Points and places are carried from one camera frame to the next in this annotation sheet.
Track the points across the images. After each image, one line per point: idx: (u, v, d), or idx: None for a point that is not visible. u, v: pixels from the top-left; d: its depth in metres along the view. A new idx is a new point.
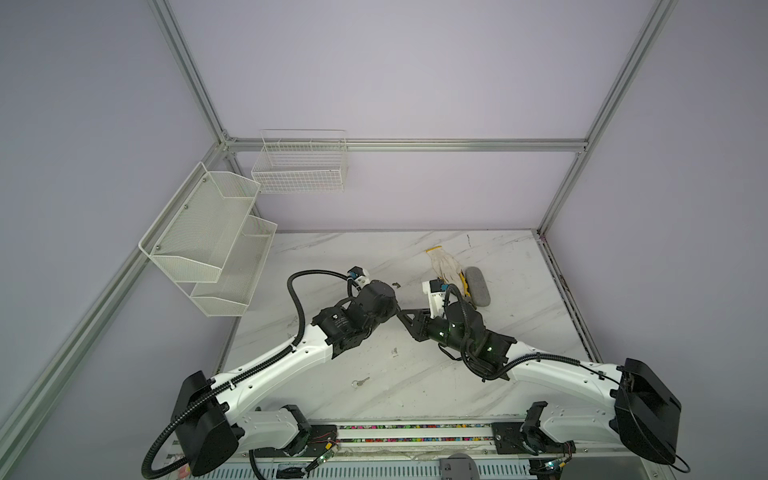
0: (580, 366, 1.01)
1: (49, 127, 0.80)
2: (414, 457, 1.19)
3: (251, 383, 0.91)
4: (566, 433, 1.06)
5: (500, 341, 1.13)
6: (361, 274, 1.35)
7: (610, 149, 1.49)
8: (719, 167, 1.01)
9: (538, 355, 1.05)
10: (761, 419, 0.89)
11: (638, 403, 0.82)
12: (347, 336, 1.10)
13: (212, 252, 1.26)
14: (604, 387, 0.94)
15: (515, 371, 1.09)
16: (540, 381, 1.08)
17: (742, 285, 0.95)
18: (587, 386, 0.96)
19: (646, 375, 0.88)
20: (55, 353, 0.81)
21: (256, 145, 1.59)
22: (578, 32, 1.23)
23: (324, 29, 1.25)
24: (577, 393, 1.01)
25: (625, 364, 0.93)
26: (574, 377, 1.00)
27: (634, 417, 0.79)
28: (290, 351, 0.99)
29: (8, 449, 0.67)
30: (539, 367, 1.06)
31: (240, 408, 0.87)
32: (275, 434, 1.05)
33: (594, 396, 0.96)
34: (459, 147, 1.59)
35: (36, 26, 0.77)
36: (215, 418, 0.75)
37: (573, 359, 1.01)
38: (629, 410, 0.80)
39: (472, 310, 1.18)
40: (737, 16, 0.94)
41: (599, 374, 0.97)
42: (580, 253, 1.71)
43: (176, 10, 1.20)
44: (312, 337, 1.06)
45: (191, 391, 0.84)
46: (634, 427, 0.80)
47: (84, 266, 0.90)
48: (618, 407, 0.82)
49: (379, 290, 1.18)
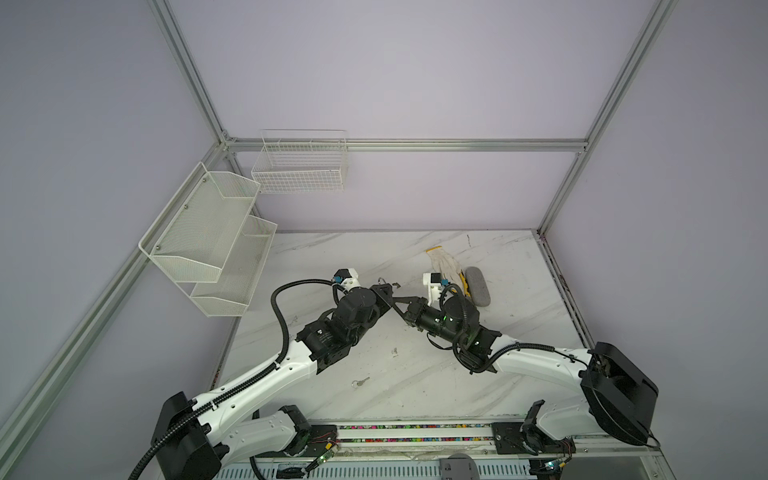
0: (553, 351, 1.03)
1: (50, 127, 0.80)
2: (414, 457, 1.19)
3: (234, 402, 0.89)
4: (561, 428, 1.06)
5: (486, 336, 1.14)
6: (346, 278, 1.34)
7: (609, 149, 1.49)
8: (718, 166, 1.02)
9: (517, 344, 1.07)
10: (761, 420, 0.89)
11: (606, 381, 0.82)
12: (331, 351, 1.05)
13: (211, 252, 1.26)
14: (574, 369, 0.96)
15: (498, 362, 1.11)
16: (522, 371, 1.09)
17: (741, 285, 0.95)
18: (558, 369, 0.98)
19: (613, 357, 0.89)
20: (57, 352, 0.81)
21: (256, 145, 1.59)
22: (578, 33, 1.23)
23: (323, 30, 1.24)
24: (554, 378, 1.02)
25: (596, 347, 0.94)
26: (547, 362, 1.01)
27: (596, 393, 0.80)
28: (272, 369, 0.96)
29: (9, 449, 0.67)
30: (518, 356, 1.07)
31: (223, 428, 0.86)
32: (266, 441, 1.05)
33: (566, 380, 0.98)
34: (458, 147, 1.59)
35: (36, 27, 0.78)
36: (197, 440, 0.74)
37: (546, 345, 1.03)
38: (592, 388, 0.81)
39: (471, 305, 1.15)
40: (737, 16, 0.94)
41: (570, 357, 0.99)
42: (580, 253, 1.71)
43: (176, 10, 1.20)
44: (296, 352, 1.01)
45: (172, 413, 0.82)
46: (602, 404, 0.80)
47: (84, 266, 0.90)
48: (583, 385, 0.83)
49: (356, 300, 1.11)
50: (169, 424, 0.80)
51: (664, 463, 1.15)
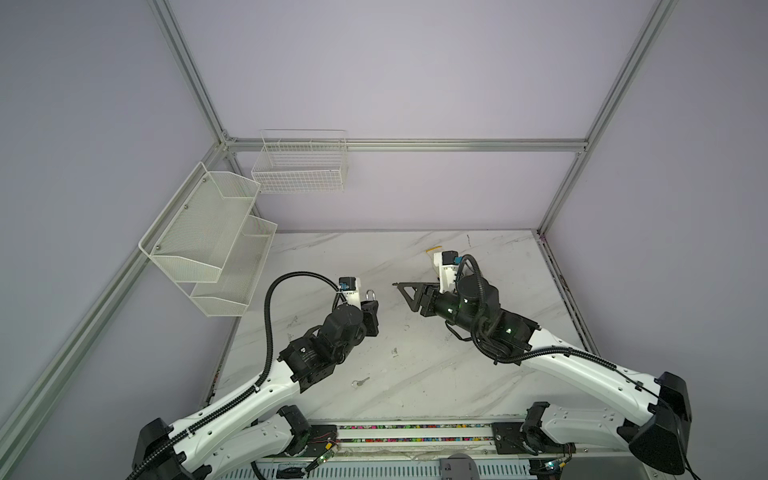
0: (616, 372, 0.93)
1: (51, 127, 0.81)
2: (414, 457, 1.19)
3: (210, 428, 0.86)
4: (568, 435, 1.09)
5: (521, 326, 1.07)
6: (351, 287, 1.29)
7: (609, 149, 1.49)
8: (718, 167, 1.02)
9: (568, 351, 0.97)
10: (760, 419, 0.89)
11: (675, 418, 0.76)
12: (315, 370, 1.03)
13: (211, 252, 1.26)
14: (641, 399, 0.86)
15: (537, 361, 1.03)
16: (565, 378, 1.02)
17: (742, 285, 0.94)
18: (619, 393, 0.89)
19: (682, 389, 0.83)
20: (57, 351, 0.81)
21: (256, 145, 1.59)
22: (578, 32, 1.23)
23: (324, 29, 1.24)
24: (605, 397, 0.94)
25: (663, 378, 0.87)
26: (607, 382, 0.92)
27: (676, 438, 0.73)
28: (251, 391, 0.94)
29: (9, 449, 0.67)
30: (566, 364, 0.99)
31: (199, 457, 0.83)
32: (258, 449, 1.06)
33: (624, 405, 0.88)
34: (458, 147, 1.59)
35: (36, 26, 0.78)
36: (173, 469, 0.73)
37: (610, 363, 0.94)
38: (676, 433, 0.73)
39: (488, 285, 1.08)
40: (737, 16, 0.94)
41: (637, 384, 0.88)
42: (580, 253, 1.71)
43: (176, 10, 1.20)
44: (277, 374, 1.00)
45: (148, 440, 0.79)
46: (665, 442, 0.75)
47: (84, 266, 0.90)
48: (656, 424, 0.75)
49: (342, 319, 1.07)
50: (145, 452, 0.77)
51: None
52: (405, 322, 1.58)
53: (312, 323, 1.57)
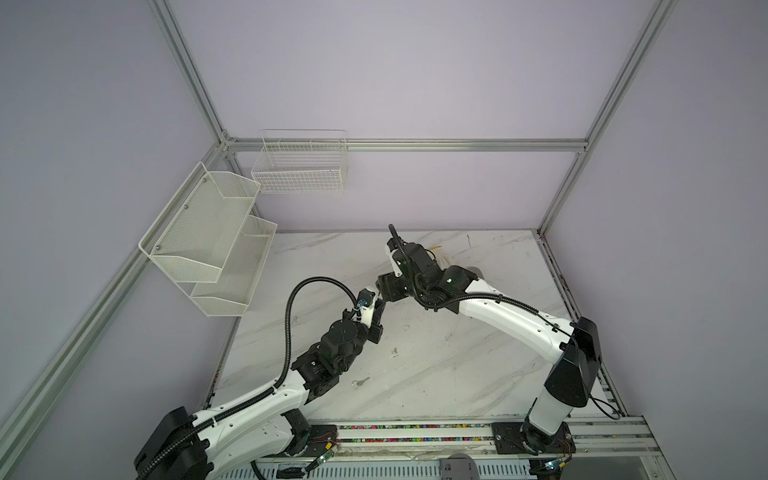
0: (537, 315, 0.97)
1: (52, 128, 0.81)
2: (414, 457, 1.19)
3: (232, 421, 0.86)
4: (548, 419, 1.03)
5: (462, 277, 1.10)
6: (370, 300, 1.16)
7: (609, 150, 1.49)
8: (717, 168, 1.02)
9: (497, 297, 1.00)
10: (759, 419, 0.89)
11: (581, 356, 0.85)
12: (323, 382, 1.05)
13: (211, 252, 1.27)
14: (554, 339, 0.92)
15: (467, 305, 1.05)
16: (493, 323, 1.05)
17: (741, 285, 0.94)
18: (539, 335, 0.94)
19: (592, 332, 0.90)
20: (57, 352, 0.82)
21: (256, 145, 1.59)
22: (577, 33, 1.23)
23: (324, 30, 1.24)
24: (524, 339, 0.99)
25: (578, 321, 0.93)
26: (528, 325, 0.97)
27: (576, 369, 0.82)
28: (269, 393, 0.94)
29: (9, 449, 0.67)
30: (496, 308, 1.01)
31: (218, 447, 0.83)
32: (259, 448, 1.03)
33: (542, 345, 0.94)
34: (459, 147, 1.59)
35: (36, 27, 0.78)
36: (194, 454, 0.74)
37: (532, 307, 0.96)
38: (575, 364, 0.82)
39: (416, 246, 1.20)
40: (736, 16, 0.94)
41: (553, 325, 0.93)
42: (580, 253, 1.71)
43: (176, 10, 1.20)
44: (291, 380, 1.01)
45: (170, 428, 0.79)
46: (570, 376, 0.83)
47: (83, 265, 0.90)
48: (565, 360, 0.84)
49: (337, 336, 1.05)
50: (163, 443, 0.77)
51: (664, 463, 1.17)
52: (405, 322, 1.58)
53: (312, 323, 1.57)
